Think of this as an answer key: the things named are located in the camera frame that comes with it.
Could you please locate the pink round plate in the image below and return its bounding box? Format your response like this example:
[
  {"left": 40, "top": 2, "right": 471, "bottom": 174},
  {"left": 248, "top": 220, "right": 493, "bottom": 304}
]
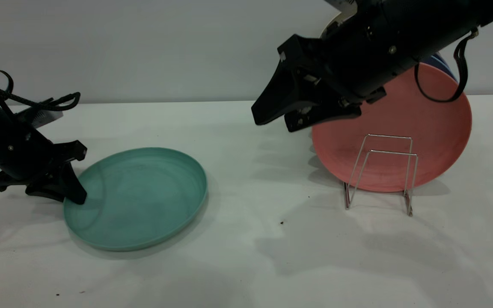
[{"left": 312, "top": 63, "right": 472, "bottom": 193}]

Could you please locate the navy blue round plate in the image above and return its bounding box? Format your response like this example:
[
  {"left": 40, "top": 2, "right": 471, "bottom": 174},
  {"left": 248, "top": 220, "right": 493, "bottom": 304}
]
[{"left": 430, "top": 53, "right": 459, "bottom": 83}]

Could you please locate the silver wire plate rack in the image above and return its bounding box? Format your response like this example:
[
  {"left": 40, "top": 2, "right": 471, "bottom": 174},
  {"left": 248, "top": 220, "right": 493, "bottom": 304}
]
[{"left": 343, "top": 134, "right": 419, "bottom": 217}]

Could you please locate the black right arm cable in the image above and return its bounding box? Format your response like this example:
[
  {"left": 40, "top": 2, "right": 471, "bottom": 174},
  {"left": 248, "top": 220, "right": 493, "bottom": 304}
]
[{"left": 415, "top": 27, "right": 481, "bottom": 103}]

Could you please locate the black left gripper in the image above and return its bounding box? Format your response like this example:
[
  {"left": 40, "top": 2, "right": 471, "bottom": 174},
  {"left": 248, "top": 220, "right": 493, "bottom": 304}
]
[{"left": 0, "top": 101, "right": 88, "bottom": 205}]

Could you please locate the beige round plate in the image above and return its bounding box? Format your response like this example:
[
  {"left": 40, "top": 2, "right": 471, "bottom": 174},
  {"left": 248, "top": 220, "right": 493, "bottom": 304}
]
[{"left": 320, "top": 11, "right": 355, "bottom": 40}]

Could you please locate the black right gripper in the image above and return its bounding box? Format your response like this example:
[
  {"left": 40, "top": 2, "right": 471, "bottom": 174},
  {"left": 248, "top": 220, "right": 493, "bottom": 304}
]
[{"left": 251, "top": 13, "right": 419, "bottom": 133}]

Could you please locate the green round plate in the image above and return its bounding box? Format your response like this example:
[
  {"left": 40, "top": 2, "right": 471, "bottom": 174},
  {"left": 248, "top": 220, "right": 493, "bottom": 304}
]
[{"left": 63, "top": 148, "right": 208, "bottom": 252}]

